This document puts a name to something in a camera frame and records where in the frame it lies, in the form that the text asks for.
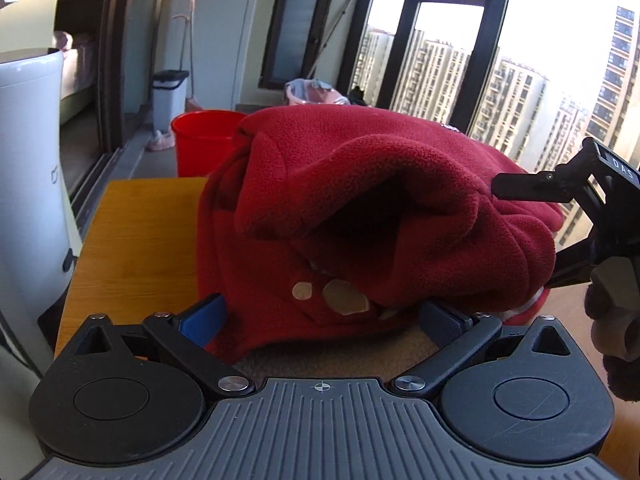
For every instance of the dark framed window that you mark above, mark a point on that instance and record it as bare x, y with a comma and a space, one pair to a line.
297, 32

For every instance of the pink broom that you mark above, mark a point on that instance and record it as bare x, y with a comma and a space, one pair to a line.
190, 50

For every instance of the leaning mop stick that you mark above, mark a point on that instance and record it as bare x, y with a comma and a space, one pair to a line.
330, 35

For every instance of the red plastic bucket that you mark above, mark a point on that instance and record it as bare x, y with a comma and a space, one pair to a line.
200, 145

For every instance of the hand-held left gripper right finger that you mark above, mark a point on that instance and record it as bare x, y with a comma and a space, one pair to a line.
441, 323

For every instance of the pink slipper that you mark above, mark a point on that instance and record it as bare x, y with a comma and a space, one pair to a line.
161, 141

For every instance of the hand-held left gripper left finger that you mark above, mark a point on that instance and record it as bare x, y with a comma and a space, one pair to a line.
202, 321

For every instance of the grey cloth in tub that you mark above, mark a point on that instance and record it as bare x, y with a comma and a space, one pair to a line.
307, 85

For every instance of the red hooded fleece jacket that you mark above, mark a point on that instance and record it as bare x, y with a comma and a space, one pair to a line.
350, 170

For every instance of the pink plastic tub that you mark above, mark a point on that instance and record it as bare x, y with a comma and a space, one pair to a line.
320, 96

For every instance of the white floor appliance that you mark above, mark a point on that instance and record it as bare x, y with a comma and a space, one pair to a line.
30, 160

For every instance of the black shoe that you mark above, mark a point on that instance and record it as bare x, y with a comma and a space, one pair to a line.
356, 96

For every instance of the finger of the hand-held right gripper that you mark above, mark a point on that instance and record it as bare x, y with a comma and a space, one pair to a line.
535, 186
570, 265

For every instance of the white bin with black lid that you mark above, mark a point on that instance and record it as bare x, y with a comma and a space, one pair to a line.
170, 100

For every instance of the person's right hand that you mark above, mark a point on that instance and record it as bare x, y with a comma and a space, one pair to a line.
617, 320

